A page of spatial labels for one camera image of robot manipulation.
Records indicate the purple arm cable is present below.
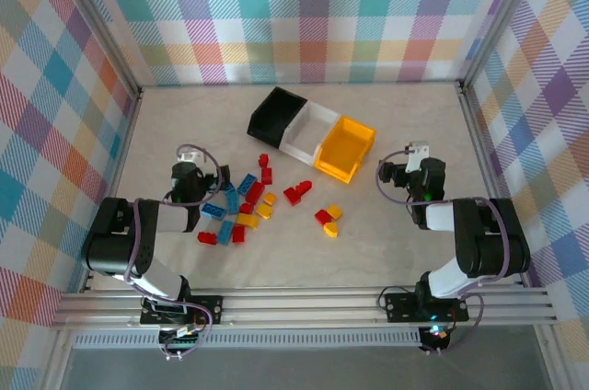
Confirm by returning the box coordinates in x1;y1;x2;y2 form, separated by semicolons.
123;143;221;361
375;148;512;357

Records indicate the white plastic bin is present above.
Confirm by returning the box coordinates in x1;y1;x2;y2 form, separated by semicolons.
279;99;342;166

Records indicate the grey slotted cable duct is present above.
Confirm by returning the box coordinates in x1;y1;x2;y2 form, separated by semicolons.
73;333;424;349

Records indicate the black plastic bin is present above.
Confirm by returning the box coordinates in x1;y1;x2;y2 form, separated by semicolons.
247;86;308;151

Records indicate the aluminium side rail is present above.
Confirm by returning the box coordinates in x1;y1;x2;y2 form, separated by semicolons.
77;88;144;294
457;81;528;288

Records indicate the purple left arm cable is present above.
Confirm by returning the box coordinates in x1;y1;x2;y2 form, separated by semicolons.
123;143;221;361

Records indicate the aluminium frame leg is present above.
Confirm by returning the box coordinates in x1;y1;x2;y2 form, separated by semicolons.
43;329;77;390
536;327;570;390

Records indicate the aluminium frame post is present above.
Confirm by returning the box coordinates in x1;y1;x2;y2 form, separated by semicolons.
457;0;551;95
45;0;144;99

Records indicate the yellow plastic bin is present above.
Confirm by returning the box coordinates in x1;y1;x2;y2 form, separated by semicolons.
312;116;377;185

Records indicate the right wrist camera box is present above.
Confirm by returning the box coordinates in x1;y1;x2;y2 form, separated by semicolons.
404;141;432;175

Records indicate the aluminium mounting rail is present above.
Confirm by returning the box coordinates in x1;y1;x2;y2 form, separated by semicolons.
50;286;560;332

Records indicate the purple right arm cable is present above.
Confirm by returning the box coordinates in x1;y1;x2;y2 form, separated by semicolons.
375;148;512;357

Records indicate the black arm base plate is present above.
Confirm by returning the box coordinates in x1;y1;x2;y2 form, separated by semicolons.
384;292;470;323
139;293;225;326

